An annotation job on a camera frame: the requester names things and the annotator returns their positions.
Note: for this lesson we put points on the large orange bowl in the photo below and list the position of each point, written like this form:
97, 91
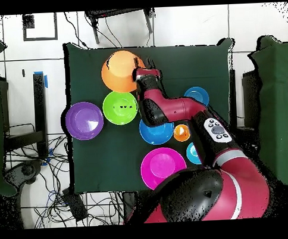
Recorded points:
118, 73

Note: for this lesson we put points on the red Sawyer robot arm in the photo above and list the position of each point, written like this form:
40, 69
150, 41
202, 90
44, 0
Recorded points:
244, 191

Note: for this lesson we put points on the green bowl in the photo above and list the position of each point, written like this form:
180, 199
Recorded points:
120, 115

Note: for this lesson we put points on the translucent blue bowl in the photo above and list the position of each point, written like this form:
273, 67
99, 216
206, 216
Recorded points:
197, 93

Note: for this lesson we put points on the black stool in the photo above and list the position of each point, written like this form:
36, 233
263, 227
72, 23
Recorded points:
118, 12

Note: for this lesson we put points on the orange cup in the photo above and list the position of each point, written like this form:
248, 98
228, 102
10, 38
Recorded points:
181, 134

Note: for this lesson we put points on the purple bowl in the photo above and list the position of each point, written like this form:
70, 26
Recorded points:
82, 121

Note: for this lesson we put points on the large pink bowl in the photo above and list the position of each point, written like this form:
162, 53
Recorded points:
160, 164

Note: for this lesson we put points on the small ribbed cyan bowl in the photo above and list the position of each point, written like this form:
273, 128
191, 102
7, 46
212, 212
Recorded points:
192, 154

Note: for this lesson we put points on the blue tape strip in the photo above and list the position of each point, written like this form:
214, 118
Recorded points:
46, 80

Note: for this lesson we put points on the dark green tablecloth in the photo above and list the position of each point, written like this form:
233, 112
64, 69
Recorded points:
100, 162

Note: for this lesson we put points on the black bench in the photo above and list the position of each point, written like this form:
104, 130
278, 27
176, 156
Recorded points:
39, 105
251, 95

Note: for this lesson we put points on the black floor box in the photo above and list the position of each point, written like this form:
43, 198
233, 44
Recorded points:
75, 206

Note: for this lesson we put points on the black square frame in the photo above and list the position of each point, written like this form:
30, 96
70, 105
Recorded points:
40, 39

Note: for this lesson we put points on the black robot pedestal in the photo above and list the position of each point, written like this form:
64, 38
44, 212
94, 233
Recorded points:
129, 203

